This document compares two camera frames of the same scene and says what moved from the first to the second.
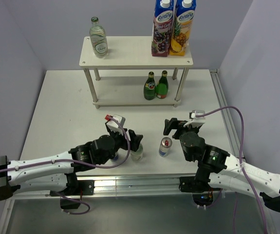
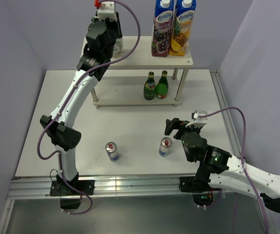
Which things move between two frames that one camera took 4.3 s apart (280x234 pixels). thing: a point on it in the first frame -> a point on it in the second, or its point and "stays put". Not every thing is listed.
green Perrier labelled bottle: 149,87 stays put
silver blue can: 164,148 stays put
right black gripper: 173,123 stays put
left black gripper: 135,140 -> 108,21
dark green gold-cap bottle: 162,86 stays put
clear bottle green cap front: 138,155 -> 118,48
